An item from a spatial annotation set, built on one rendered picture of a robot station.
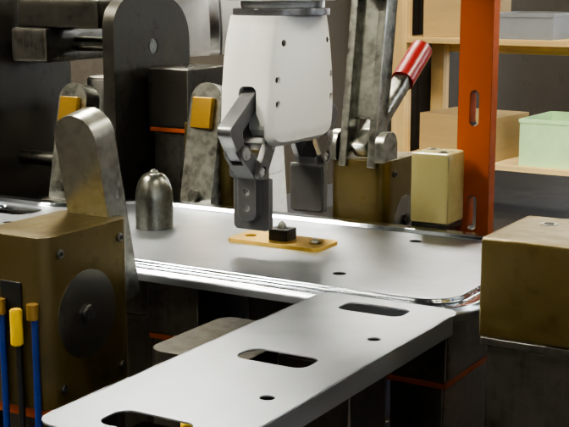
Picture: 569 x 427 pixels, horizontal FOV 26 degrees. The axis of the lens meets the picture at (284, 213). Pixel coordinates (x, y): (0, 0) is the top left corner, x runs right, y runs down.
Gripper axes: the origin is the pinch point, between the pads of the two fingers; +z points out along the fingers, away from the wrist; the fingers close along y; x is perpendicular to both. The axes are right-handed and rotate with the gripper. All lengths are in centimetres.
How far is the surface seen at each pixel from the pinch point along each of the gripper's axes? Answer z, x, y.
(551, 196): 103, -172, -592
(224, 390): 3.1, 16.0, 32.7
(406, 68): -9.5, 0.4, -22.0
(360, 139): -3.8, 0.0, -13.5
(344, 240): 3.1, 3.8, -3.4
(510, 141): 65, -177, -535
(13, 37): -11.8, -42.0, -15.5
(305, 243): 2.8, 2.4, 0.5
